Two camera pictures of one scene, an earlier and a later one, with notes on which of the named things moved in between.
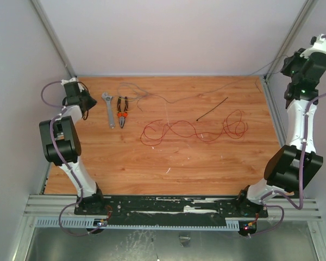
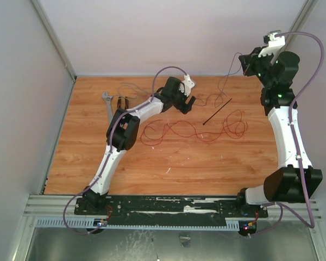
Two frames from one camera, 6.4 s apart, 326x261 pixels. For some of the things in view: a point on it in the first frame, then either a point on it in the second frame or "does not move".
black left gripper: (93, 101) → (184, 107)
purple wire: (128, 91) → (221, 93)
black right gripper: (288, 67) → (248, 63)
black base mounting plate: (173, 207) does not move
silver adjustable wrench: (108, 98) does not move
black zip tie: (205, 113) → (204, 124)
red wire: (232, 128) does not move
